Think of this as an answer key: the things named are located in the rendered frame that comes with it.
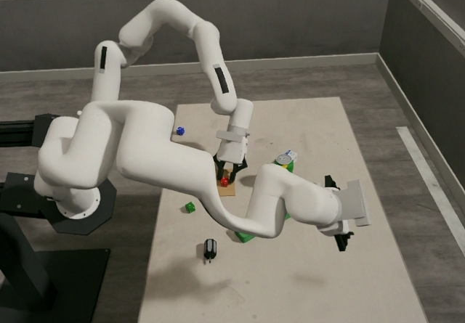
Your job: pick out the green soda can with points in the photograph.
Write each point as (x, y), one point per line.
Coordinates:
(285, 161)

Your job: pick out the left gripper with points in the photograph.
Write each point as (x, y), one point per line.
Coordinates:
(231, 152)

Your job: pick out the red die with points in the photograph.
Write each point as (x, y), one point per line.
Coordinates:
(224, 182)

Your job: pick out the green die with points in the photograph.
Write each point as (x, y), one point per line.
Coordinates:
(190, 207)

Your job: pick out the tan flat mat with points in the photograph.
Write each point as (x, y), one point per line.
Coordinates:
(230, 189)

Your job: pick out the green rectangular box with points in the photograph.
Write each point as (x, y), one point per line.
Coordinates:
(246, 237)

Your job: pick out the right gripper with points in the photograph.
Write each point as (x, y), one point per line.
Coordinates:
(340, 229)

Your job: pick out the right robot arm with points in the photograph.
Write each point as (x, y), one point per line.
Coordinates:
(141, 131)

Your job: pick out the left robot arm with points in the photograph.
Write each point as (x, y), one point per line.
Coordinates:
(137, 35)

